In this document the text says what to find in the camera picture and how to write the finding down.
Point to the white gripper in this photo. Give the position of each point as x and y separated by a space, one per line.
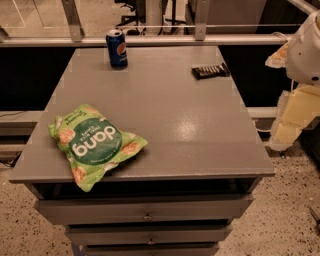
305 55

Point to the black rxbar chocolate bar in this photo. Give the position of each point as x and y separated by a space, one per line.
206 72

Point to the green rice chip bag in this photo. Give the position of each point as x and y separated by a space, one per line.
93 145

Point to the grey drawer cabinet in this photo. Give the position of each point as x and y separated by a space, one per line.
201 139

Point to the black office chair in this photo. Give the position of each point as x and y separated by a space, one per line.
137 16

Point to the top grey drawer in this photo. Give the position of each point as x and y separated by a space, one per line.
140 210

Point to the grey drawer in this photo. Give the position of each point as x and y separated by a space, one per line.
156 250
148 235
140 210

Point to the blue pepsi can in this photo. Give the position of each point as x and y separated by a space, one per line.
116 45

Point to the middle grey drawer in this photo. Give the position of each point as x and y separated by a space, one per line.
148 235

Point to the bottom grey drawer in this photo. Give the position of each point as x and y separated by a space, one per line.
156 250

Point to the metal window railing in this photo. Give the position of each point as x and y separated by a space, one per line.
85 23

